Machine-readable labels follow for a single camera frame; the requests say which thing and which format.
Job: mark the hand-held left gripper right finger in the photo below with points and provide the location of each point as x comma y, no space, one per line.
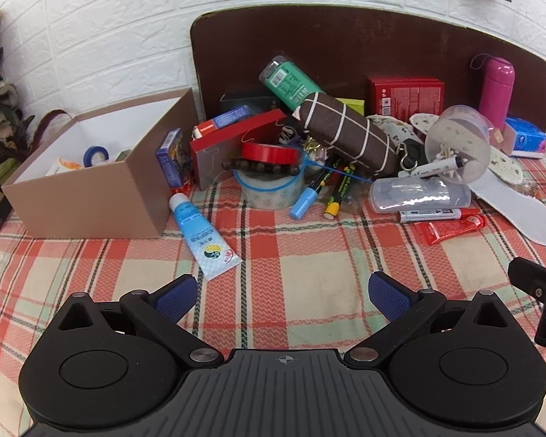
389,298

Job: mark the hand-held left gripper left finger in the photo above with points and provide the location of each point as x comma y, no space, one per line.
175,298

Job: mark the clear plastic case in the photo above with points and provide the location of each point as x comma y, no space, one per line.
418,195

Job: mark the brown cardboard box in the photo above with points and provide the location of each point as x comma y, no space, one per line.
86,205

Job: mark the clear cotton swab container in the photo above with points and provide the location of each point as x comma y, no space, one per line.
459,145

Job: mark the white blue toothpaste tube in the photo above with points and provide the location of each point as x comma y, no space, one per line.
200,236

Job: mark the plain white insole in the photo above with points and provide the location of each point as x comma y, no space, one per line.
518,209

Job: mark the red tube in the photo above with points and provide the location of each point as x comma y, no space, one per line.
446,230

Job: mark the white marker red cap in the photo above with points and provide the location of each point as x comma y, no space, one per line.
437,215

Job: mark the red plaid cloth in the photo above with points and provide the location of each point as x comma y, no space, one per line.
300,246

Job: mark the yellow capped marker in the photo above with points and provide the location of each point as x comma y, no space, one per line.
332,209

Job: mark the patterned white insole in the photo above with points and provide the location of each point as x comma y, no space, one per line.
391,129
425,123
505,164

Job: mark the blue capped marker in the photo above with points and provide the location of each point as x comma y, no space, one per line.
302,202

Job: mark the blue zip tie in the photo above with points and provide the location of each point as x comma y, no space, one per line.
336,172

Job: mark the white black marker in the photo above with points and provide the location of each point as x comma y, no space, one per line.
432,167

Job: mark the blue card box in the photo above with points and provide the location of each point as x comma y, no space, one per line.
173,159

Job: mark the blue tissue pack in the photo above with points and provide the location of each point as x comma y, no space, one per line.
525,139

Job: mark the clear patterned tape roll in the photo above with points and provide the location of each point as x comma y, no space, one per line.
268,193

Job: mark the black car key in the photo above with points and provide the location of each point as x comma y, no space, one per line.
412,150

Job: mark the green packet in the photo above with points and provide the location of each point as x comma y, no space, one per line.
123,155

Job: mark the blue tape roll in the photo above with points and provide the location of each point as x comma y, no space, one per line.
87,157

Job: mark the brown rolled pouch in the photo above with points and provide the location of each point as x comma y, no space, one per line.
341,132

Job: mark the red tape roll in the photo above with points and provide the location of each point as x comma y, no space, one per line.
268,151

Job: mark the orange white packet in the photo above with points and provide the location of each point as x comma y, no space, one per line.
61,166

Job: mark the keyring bundle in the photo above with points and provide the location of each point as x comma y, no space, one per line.
295,139

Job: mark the blue red toothpaste box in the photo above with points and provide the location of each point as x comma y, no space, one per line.
227,118

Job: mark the pink bottle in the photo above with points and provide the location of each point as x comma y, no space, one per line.
498,91

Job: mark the yellow green box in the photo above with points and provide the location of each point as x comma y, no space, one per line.
352,105

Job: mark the black box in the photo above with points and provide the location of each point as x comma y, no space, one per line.
245,102

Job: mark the green label bottle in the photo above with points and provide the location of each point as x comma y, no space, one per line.
291,79

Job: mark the dark brown headboard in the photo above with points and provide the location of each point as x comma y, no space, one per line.
300,36

